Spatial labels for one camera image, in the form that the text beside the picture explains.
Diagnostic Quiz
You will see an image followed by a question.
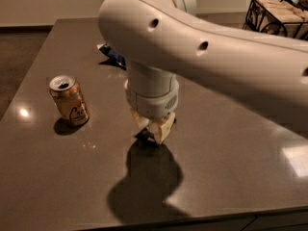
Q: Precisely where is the blue chip bag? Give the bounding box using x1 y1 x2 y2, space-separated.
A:
97 43 126 70

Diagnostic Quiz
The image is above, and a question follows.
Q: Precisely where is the black rxbar chocolate bar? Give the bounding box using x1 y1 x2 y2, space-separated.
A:
135 128 157 146

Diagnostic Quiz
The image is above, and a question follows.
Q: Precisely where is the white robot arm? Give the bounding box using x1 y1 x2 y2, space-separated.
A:
98 0 308 136

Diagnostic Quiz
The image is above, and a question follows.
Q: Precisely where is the black wire basket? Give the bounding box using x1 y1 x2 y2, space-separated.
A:
244 0 308 40

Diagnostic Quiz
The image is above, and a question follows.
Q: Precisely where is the orange soda can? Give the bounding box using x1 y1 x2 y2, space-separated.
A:
49 75 90 127

